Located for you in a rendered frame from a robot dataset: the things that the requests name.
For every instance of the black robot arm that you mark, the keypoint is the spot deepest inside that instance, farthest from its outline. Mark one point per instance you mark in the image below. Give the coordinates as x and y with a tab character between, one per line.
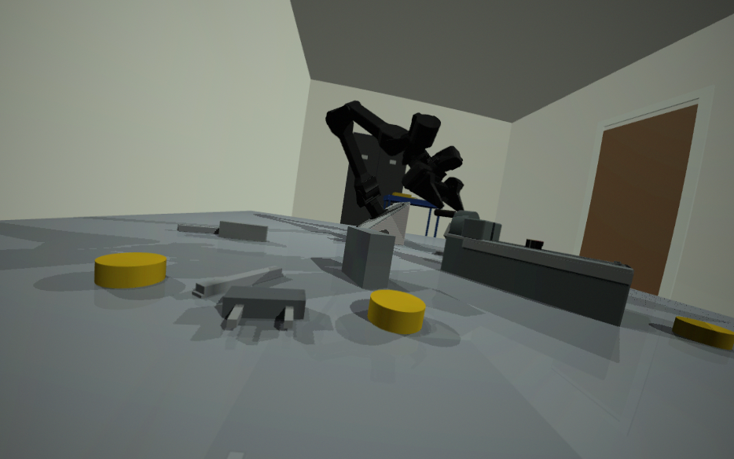
392	139

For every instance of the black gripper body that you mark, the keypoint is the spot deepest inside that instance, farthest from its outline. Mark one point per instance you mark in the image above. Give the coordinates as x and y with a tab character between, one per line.
420	167

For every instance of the yellow short cylinder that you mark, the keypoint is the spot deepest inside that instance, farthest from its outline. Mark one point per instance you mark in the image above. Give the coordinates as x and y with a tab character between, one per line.
129	270
398	312
703	332

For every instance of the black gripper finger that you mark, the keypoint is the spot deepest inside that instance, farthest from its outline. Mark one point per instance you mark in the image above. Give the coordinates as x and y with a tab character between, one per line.
453	198
425	188

